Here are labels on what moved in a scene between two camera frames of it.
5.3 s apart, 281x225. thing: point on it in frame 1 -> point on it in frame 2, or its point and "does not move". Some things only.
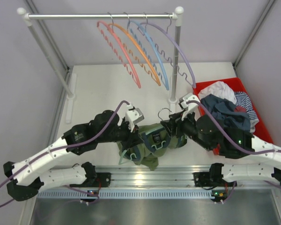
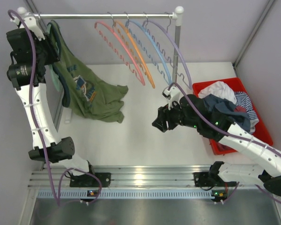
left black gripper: [133, 138] -> [52, 54]
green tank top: [156, 140] -> [82, 89]
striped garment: [242, 100] does not move
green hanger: [148, 132] -> [53, 77]
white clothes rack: [177, 16] does not move
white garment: [219, 89] does not move
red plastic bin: [261, 132] does not move
